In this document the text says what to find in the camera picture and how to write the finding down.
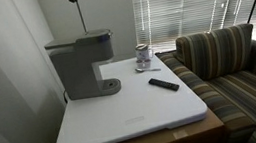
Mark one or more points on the coffee pod capsule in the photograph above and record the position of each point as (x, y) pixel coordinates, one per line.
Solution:
(147, 63)
(139, 63)

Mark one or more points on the black remote control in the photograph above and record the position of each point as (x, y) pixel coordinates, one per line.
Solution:
(164, 84)

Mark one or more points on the grey pod coffee maker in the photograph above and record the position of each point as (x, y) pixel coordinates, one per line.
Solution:
(77, 71)

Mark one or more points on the white plastic board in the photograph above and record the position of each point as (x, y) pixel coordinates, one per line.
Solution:
(130, 111)

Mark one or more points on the thin metal pole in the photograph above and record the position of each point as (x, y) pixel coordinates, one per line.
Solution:
(81, 17)

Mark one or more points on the striped sofa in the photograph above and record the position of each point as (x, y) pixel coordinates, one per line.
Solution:
(239, 96)

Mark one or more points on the metal spoon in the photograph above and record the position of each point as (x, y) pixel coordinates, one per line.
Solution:
(140, 70)

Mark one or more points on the striped cushion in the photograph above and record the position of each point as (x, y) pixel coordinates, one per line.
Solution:
(216, 52)

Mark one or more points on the white window blinds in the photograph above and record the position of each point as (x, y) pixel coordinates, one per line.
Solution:
(192, 2)

